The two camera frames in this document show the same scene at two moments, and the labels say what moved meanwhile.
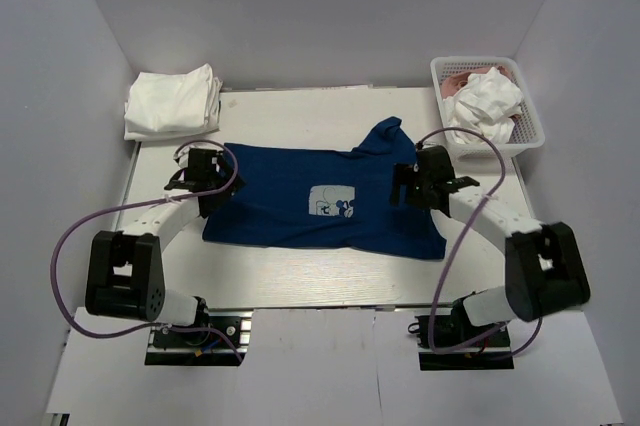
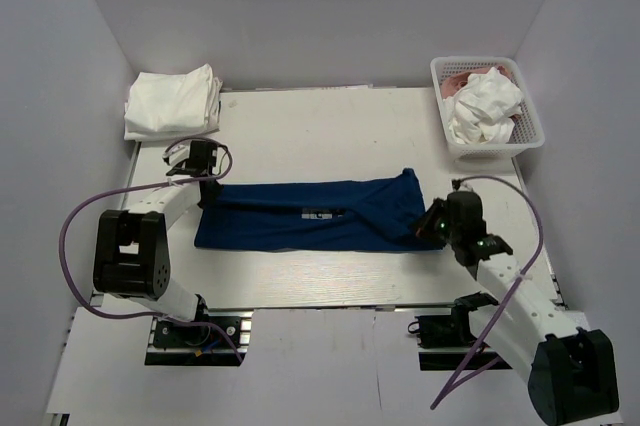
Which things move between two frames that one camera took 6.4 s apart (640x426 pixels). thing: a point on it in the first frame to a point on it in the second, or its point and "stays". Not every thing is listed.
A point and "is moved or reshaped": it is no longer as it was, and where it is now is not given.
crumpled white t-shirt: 486,104 stays
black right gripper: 406,175 to 425,229
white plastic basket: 528,132 stays
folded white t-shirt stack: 172,105 stays
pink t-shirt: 456,80 stays
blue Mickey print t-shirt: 325,197 is moved or reshaped
